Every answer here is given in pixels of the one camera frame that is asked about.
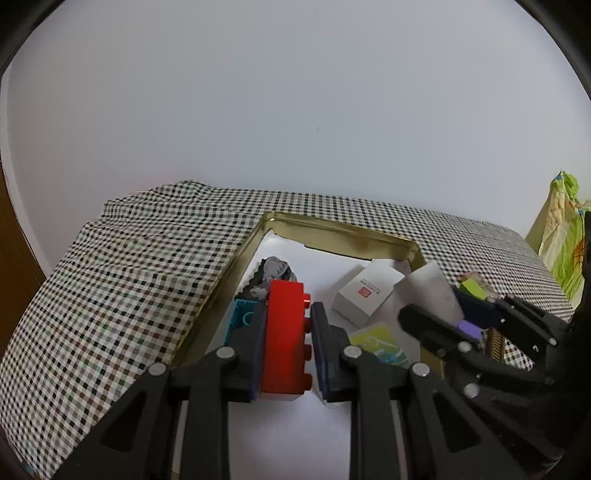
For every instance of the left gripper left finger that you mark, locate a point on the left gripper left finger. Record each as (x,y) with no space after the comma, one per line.
(227,374)

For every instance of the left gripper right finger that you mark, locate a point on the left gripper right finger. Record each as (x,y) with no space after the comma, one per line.
(346,373)

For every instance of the red toy brick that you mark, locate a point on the red toy brick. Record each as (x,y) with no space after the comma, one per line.
(285,351)

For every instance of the purple toy brick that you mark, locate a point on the purple toy brick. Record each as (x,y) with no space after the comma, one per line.
(470,330)

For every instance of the white charger plug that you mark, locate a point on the white charger plug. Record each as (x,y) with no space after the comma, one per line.
(428,288)

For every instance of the brown wooden comb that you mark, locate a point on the brown wooden comb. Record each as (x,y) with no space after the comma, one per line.
(495,345)

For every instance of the green floss pick box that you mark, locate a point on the green floss pick box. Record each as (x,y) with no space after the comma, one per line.
(379,340)

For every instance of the blue toy brick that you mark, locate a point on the blue toy brick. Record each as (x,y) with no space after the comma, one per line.
(241,316)

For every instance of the white paper liner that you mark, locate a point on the white paper liner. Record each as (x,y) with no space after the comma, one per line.
(302,437)

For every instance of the white small carton box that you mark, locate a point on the white small carton box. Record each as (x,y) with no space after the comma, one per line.
(359,299)

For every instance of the grey black watch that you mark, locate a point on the grey black watch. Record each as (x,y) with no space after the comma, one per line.
(258,287)

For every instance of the checkered tablecloth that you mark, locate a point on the checkered tablecloth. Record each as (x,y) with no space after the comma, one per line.
(129,288)

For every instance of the gold metal tin box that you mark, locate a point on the gold metal tin box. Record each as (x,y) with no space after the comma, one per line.
(211,319)

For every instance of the green toy brick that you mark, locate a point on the green toy brick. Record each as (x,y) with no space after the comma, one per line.
(471,286)

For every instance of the rose gold makeup palette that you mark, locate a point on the rose gold makeup palette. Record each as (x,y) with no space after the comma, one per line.
(492,294)

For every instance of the green yellow hanging cloth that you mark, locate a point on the green yellow hanging cloth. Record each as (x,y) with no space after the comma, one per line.
(558,233)

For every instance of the brown wooden door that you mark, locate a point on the brown wooden door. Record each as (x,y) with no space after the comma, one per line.
(20,273)

